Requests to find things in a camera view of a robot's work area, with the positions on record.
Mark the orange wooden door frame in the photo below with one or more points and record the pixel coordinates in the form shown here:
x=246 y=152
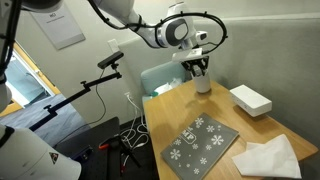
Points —
x=36 y=68

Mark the teal upholstered chair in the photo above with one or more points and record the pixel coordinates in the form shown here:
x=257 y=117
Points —
x=160 y=73

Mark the black articulated camera stand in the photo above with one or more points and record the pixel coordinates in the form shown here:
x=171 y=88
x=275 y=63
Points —
x=66 y=100

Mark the white ceramic mug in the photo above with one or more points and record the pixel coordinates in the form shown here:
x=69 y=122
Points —
x=202 y=85

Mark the white wall outlet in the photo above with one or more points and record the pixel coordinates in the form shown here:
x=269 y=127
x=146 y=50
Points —
x=128 y=96

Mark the white plastic bag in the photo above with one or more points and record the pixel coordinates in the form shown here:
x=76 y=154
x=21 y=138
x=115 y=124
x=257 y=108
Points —
x=166 y=87

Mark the grey snowflake mat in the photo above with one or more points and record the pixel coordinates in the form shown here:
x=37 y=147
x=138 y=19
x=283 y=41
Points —
x=200 y=146

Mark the black robot platform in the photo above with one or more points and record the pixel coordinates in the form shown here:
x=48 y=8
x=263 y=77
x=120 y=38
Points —
x=90 y=140

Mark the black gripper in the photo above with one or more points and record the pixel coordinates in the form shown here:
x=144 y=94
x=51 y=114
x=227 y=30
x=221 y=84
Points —
x=196 y=62

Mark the grey wall poster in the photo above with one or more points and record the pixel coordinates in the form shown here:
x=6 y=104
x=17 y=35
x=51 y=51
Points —
x=60 y=28

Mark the white paper tissue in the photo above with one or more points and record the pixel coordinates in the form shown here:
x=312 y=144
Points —
x=266 y=160

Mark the white power strip box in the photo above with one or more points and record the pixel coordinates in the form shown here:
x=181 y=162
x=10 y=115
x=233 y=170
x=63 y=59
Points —
x=248 y=100

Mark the white wall switch plate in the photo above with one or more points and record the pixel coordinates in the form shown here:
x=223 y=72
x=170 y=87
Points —
x=113 y=45

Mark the long grey felt partition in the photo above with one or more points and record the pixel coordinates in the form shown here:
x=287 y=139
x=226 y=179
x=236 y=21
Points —
x=266 y=56

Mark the black camera on stand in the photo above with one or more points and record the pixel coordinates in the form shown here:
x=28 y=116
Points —
x=110 y=60

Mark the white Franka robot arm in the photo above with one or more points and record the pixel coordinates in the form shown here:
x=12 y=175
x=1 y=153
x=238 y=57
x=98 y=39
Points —
x=181 y=31

